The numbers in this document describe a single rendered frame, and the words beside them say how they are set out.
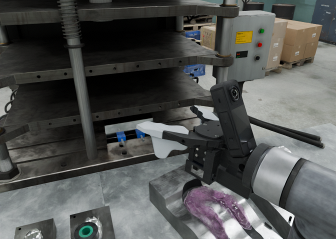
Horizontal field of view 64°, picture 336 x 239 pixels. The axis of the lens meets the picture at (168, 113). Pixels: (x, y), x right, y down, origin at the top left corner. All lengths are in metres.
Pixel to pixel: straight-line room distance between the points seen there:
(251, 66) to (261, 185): 1.40
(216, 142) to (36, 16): 1.06
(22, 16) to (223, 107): 1.08
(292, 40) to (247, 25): 3.93
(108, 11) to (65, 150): 0.81
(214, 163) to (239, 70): 1.32
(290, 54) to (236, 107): 5.21
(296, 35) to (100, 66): 4.55
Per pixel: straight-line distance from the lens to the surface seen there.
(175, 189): 1.13
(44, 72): 1.35
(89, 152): 1.50
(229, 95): 0.40
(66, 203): 1.30
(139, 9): 1.35
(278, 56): 5.19
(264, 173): 0.39
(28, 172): 1.56
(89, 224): 1.05
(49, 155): 1.64
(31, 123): 1.46
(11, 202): 1.41
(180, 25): 2.06
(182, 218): 1.07
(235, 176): 0.43
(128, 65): 1.36
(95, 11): 1.32
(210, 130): 0.44
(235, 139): 0.40
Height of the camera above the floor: 1.70
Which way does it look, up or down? 28 degrees down
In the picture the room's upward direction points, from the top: straight up
